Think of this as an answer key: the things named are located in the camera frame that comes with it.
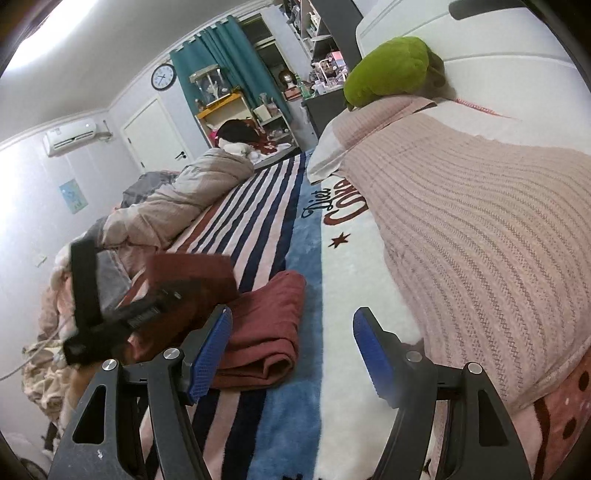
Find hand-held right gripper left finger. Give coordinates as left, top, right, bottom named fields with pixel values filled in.
left=48, top=305, right=234, bottom=480

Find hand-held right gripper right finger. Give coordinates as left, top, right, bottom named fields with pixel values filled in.
left=353, top=307, right=527, bottom=480

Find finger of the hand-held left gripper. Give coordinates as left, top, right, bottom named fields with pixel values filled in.
left=69, top=240, right=101, bottom=330

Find dark red pants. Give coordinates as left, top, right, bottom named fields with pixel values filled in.
left=117, top=253, right=308, bottom=393

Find pink fluffy blanket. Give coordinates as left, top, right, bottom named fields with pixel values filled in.
left=39, top=257, right=80, bottom=334

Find pile of folded clothes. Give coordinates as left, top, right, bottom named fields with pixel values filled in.
left=22, top=323, right=93, bottom=418

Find striped plush blanket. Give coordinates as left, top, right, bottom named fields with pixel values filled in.
left=139, top=148, right=446, bottom=480

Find grey pink quilt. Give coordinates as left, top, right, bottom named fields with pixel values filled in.
left=99, top=148, right=256, bottom=260

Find white air conditioner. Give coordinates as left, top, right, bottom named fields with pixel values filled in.
left=43, top=119, right=99, bottom=158

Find large pink knitted pillow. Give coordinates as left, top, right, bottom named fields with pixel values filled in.
left=369, top=104, right=591, bottom=412

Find white door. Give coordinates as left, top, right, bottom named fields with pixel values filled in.
left=121, top=97, right=190, bottom=175

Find polka dot bed sheet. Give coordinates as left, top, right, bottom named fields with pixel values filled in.
left=508, top=360, right=591, bottom=480

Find black haired plush doll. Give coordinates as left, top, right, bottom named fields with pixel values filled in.
left=216, top=119, right=260, bottom=144

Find small pink knitted pillow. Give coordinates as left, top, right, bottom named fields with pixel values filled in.
left=307, top=98, right=438, bottom=186

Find yellow shelf unit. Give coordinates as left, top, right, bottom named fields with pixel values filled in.
left=196, top=92, right=256, bottom=140

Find glass display case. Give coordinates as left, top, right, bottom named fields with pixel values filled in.
left=189, top=65, right=230, bottom=110

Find white storage rack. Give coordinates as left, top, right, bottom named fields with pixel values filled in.
left=252, top=104, right=297, bottom=149

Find dark desk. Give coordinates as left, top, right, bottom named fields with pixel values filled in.
left=302, top=85, right=352, bottom=140

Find teal curtain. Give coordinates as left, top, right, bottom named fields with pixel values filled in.
left=169, top=16, right=302, bottom=154

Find green plush toy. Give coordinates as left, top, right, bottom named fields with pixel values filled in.
left=343, top=37, right=447, bottom=112

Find window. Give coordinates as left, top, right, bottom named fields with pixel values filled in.
left=240, top=18, right=288, bottom=71

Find white bed headboard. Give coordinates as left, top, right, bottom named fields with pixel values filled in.
left=355, top=0, right=591, bottom=155

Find dark bookshelf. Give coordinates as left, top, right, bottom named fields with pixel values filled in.
left=281, top=0, right=366, bottom=62

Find blue wall poster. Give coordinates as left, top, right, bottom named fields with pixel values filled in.
left=58, top=178, right=89, bottom=214

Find round wall clock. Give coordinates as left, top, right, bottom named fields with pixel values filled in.
left=151, top=63, right=177, bottom=91

